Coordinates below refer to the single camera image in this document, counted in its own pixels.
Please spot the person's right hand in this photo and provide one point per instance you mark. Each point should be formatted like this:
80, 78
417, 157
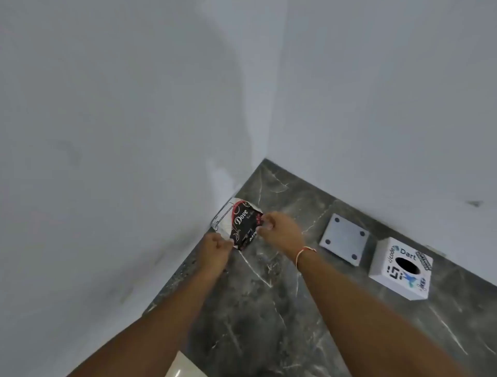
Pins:
282, 232

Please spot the person's left hand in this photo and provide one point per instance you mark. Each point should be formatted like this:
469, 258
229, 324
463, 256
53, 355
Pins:
213, 248

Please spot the person's right fingers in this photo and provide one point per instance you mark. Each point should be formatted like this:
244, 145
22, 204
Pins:
265, 228

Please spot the person's left fingers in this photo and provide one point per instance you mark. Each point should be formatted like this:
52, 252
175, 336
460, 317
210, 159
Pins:
226, 244

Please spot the black and white soap box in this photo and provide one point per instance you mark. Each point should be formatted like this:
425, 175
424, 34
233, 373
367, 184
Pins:
237, 225

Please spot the person's right forearm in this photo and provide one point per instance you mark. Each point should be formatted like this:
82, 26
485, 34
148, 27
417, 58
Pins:
372, 314

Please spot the person's left forearm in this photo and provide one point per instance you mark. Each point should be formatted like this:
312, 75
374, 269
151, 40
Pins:
147, 330

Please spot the orange thread wristband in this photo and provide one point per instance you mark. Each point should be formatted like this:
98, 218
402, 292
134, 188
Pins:
303, 253

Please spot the grey square block with dots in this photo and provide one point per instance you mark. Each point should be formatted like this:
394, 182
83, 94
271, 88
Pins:
344, 240

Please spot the cream white object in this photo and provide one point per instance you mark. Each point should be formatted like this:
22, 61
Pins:
182, 367

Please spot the white box with stickers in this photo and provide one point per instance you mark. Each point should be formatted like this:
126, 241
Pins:
400, 268

